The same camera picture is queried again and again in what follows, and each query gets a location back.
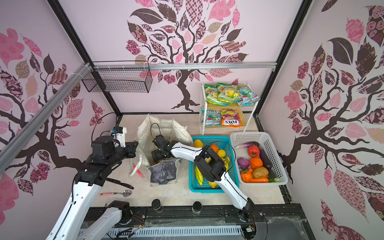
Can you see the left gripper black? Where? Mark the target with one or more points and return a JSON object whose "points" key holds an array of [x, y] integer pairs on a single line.
{"points": [[131, 146]]}

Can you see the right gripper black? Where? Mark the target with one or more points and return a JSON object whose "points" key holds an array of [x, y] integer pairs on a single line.
{"points": [[158, 152]]}

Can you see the cream canvas grocery bag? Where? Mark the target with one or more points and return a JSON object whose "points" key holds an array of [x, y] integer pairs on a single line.
{"points": [[166, 171]]}

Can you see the yellow red apple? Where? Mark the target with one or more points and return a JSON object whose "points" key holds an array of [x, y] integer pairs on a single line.
{"points": [[198, 143]]}

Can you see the small yellow lemon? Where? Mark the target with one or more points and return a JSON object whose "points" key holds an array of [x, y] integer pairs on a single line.
{"points": [[221, 153]]}

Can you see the yellow green banana bunch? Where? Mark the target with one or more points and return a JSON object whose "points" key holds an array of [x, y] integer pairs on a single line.
{"points": [[227, 162]]}

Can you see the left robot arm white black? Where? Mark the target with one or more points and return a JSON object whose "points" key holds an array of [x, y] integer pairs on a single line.
{"points": [[85, 187]]}

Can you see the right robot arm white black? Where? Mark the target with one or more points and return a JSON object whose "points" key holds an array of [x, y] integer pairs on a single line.
{"points": [[212, 168]]}

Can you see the teal candy bag lower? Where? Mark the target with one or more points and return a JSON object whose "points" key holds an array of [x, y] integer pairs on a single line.
{"points": [[211, 118]]}

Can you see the green yellow snack bag left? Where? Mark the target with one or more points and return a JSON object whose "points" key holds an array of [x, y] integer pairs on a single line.
{"points": [[212, 95]]}

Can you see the green yellow snack bag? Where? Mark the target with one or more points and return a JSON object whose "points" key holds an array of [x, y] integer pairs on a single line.
{"points": [[228, 93], [212, 95]]}

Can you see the orange Fox's candy bag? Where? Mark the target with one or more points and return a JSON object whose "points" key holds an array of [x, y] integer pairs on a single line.
{"points": [[230, 118]]}

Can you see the green yellow snack bag middle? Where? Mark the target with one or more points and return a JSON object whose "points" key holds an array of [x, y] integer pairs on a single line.
{"points": [[228, 93]]}

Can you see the teal snack bag right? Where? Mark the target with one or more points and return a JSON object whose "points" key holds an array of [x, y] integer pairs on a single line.
{"points": [[248, 97]]}

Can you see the pink marker pen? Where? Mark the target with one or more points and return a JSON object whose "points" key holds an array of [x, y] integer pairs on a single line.
{"points": [[138, 172]]}

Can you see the single yellow banana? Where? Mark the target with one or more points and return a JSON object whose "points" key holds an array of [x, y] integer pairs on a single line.
{"points": [[199, 176]]}

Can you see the orange fruit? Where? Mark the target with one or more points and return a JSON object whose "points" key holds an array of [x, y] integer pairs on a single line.
{"points": [[214, 147]]}

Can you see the teal plastic basket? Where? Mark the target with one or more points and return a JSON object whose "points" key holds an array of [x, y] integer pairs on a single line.
{"points": [[224, 143]]}

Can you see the yellow lemon front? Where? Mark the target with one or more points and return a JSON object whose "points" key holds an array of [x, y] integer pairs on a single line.
{"points": [[213, 185]]}

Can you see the white wooden shelf rack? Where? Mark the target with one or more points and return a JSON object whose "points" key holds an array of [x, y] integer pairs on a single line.
{"points": [[206, 105]]}

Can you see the purple onion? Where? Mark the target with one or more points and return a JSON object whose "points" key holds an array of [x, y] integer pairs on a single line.
{"points": [[243, 163]]}

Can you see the light purple eggplant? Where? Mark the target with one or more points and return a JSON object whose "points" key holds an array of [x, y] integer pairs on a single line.
{"points": [[247, 145]]}

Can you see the small orange pumpkin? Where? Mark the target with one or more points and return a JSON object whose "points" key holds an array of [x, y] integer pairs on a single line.
{"points": [[247, 175]]}

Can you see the red tomato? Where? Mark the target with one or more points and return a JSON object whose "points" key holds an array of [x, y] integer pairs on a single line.
{"points": [[253, 151]]}

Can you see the orange persimmon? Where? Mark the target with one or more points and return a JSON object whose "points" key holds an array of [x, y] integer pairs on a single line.
{"points": [[256, 163]]}

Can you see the white plastic basket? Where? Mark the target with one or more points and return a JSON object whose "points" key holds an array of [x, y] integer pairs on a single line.
{"points": [[277, 172]]}

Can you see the brown potato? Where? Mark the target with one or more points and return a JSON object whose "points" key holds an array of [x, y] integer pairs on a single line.
{"points": [[260, 172]]}

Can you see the dark purple eggplant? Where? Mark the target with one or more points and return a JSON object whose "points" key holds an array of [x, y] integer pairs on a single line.
{"points": [[265, 159]]}

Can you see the orange carrot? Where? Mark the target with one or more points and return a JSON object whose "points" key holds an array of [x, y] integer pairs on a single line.
{"points": [[265, 180]]}

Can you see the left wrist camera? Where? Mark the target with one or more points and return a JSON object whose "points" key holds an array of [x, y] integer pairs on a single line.
{"points": [[120, 133]]}

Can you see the black handled knife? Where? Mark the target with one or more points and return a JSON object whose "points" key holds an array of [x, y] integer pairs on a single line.
{"points": [[120, 183]]}

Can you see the metal spoon pink handle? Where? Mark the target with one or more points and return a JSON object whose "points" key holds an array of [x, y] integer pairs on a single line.
{"points": [[125, 193]]}

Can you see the black post left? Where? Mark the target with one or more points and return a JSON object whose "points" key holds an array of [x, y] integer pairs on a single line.
{"points": [[157, 206]]}

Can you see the black post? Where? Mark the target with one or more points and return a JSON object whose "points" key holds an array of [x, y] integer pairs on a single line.
{"points": [[157, 206], [197, 208]]}

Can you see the black post right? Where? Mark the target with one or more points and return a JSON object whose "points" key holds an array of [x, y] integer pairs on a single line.
{"points": [[197, 208]]}

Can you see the black wire basket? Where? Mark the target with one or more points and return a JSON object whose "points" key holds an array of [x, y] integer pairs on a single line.
{"points": [[119, 77]]}

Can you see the aluminium frame rail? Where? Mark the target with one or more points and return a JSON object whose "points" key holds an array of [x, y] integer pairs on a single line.
{"points": [[12, 149]]}

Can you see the white vented cable duct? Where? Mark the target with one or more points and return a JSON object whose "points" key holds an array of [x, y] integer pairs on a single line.
{"points": [[170, 233]]}

